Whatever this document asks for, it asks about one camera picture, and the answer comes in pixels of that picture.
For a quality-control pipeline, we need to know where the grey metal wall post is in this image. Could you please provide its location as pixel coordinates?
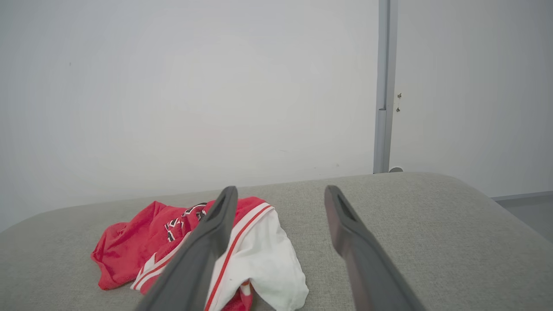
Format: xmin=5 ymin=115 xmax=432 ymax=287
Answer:
xmin=373 ymin=0 xmax=399 ymax=174

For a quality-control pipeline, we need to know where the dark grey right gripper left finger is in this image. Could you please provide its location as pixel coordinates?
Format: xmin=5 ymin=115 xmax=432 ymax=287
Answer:
xmin=136 ymin=186 xmax=239 ymax=311

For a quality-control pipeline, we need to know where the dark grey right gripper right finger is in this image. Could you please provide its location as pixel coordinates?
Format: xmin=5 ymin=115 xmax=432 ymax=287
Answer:
xmin=324 ymin=185 xmax=426 ymax=311

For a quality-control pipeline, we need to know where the grey skirting board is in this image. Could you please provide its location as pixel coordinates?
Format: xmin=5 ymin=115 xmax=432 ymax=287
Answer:
xmin=492 ymin=191 xmax=553 ymax=209

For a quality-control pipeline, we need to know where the red and white garment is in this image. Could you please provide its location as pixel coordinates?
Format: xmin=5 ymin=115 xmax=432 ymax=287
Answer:
xmin=91 ymin=197 xmax=310 ymax=311

